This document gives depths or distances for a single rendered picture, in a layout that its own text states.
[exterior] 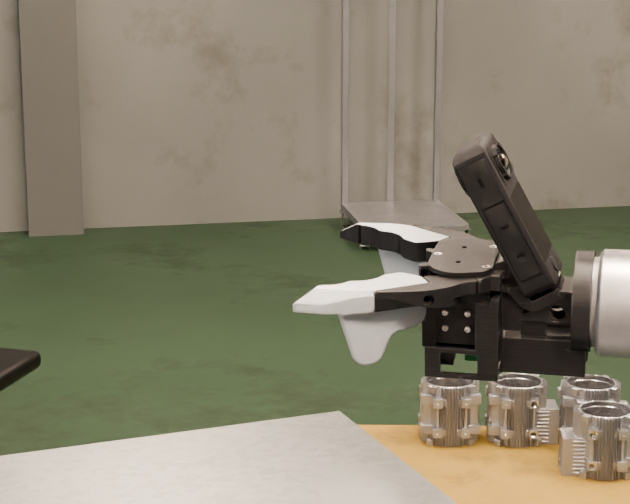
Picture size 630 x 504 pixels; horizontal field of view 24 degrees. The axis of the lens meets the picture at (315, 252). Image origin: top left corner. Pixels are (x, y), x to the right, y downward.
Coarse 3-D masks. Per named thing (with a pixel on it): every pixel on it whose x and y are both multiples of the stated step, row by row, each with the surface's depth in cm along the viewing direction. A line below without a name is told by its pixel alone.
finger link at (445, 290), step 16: (400, 288) 99; (416, 288) 98; (432, 288) 98; (448, 288) 98; (464, 288) 99; (384, 304) 99; (400, 304) 99; (416, 304) 98; (432, 304) 98; (448, 304) 99
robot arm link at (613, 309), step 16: (608, 256) 100; (624, 256) 100; (608, 272) 99; (624, 272) 98; (592, 288) 99; (608, 288) 98; (624, 288) 98; (592, 304) 99; (608, 304) 98; (624, 304) 98; (592, 320) 99; (608, 320) 98; (624, 320) 98; (592, 336) 100; (608, 336) 99; (624, 336) 98; (608, 352) 100; (624, 352) 100
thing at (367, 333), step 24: (336, 288) 99; (360, 288) 99; (384, 288) 99; (312, 312) 99; (336, 312) 99; (360, 312) 99; (384, 312) 100; (408, 312) 101; (360, 336) 100; (384, 336) 101; (360, 360) 101
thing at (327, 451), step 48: (192, 432) 188; (240, 432) 188; (288, 432) 188; (336, 432) 188; (0, 480) 172; (48, 480) 172; (96, 480) 172; (144, 480) 172; (192, 480) 172; (240, 480) 172; (288, 480) 172; (336, 480) 172; (384, 480) 172
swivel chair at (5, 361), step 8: (0, 352) 405; (8, 352) 405; (16, 352) 405; (24, 352) 405; (32, 352) 405; (0, 360) 397; (8, 360) 397; (16, 360) 397; (24, 360) 399; (32, 360) 402; (40, 360) 407; (0, 368) 390; (8, 368) 391; (16, 368) 394; (24, 368) 398; (32, 368) 402; (0, 376) 386; (8, 376) 389; (16, 376) 393; (0, 384) 385; (8, 384) 390
